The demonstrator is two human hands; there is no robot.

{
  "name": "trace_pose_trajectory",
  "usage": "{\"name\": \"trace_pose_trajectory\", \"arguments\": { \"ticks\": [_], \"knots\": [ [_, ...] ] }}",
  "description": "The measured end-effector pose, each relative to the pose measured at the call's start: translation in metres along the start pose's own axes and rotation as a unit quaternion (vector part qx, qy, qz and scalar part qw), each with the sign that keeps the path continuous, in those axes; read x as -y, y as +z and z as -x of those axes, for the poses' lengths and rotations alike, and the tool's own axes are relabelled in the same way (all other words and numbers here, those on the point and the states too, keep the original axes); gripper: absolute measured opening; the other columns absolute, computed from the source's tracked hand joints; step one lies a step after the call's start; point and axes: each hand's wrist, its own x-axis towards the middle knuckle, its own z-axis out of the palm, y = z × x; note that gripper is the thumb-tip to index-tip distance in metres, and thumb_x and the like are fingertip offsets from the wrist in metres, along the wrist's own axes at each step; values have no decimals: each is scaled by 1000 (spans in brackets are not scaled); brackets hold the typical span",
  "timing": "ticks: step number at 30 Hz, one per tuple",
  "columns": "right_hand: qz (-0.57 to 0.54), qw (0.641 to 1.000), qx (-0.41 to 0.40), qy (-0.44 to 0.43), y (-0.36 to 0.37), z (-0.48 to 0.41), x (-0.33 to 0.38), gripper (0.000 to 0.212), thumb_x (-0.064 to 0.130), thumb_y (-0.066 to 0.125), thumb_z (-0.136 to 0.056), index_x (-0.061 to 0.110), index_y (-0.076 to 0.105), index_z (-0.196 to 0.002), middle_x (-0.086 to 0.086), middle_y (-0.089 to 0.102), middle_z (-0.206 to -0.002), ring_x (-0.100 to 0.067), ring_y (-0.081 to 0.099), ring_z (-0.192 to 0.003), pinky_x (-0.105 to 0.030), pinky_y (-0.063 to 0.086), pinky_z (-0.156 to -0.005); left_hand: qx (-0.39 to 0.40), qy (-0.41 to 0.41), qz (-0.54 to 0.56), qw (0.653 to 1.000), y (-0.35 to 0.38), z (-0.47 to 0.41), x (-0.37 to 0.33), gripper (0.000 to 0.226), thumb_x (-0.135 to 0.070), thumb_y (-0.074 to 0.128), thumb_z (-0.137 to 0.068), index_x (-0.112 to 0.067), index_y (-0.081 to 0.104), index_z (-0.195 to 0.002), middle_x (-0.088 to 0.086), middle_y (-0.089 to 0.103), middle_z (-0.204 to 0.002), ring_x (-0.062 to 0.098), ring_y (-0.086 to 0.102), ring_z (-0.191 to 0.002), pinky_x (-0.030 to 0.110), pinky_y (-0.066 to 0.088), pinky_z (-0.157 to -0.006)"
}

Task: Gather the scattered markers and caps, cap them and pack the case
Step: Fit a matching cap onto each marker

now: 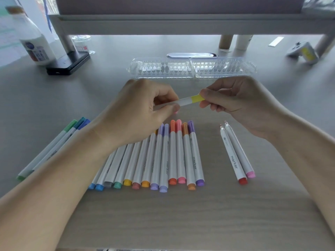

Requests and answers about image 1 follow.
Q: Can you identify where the person's left hand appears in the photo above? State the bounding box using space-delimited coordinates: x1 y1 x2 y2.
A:
89 78 181 152

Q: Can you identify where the person's right hand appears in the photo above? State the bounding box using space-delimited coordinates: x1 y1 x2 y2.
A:
199 75 289 142

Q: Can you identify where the orange-tipped white marker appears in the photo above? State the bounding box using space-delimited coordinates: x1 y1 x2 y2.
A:
141 129 159 188

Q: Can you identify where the mint-ended white marker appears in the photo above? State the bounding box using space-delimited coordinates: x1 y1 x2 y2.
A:
113 143 134 189

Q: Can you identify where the dusty-pink-ended white marker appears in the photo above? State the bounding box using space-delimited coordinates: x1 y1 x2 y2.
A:
132 139 150 190

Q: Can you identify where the light-pink-ended white marker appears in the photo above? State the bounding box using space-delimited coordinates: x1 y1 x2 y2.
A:
224 121 256 179

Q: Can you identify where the lavender-ended white marker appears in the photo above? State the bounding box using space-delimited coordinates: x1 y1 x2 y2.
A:
150 123 165 191

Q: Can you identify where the blue-ended white marker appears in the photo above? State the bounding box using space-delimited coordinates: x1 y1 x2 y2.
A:
74 119 91 134

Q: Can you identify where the crimson-ended white marker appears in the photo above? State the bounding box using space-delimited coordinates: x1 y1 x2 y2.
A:
219 124 248 185

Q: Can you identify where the yellow-green-tipped white marker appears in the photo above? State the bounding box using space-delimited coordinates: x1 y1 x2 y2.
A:
153 94 206 112

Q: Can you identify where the red-tipped white marker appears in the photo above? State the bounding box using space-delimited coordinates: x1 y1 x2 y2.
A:
168 119 178 185

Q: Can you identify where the clear plastic marker case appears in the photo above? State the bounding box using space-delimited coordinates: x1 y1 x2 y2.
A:
128 56 257 79

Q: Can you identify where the pink-ended white marker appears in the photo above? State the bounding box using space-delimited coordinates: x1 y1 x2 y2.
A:
176 119 187 184

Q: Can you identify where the sky-blue-ended white marker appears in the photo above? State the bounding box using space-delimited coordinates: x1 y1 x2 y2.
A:
88 154 113 190
95 150 120 192

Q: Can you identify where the copper-ended white marker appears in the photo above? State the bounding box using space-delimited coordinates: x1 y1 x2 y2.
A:
182 122 197 191

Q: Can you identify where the purple-ended white marker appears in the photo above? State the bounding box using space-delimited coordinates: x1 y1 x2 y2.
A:
187 120 205 187

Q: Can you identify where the person's right forearm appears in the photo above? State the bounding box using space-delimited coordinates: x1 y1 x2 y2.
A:
269 111 335 233

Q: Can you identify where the person's left forearm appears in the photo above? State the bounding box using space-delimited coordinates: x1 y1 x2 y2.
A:
0 122 116 251

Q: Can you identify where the white paper cup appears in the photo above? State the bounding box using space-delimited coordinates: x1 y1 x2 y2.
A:
234 35 254 51

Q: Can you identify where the white paper slip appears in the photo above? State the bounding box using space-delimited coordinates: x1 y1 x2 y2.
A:
268 36 284 47

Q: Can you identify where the brown paper cup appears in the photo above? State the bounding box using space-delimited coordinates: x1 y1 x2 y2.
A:
218 35 234 49

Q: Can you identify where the white and yellow controller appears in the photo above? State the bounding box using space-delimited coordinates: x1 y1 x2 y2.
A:
286 41 320 65

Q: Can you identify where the black rectangular power bank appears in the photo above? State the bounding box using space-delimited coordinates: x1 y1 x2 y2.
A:
46 51 91 76

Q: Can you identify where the small clear jar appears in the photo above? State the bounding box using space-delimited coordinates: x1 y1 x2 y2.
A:
71 35 95 55

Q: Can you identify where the grey desk shelf riser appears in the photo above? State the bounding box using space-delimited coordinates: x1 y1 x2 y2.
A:
48 13 335 54

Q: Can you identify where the white milk bottle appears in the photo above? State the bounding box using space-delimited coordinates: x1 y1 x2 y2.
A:
5 6 57 66

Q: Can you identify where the grey desk divider shelf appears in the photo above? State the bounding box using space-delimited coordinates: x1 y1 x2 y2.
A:
55 0 305 15

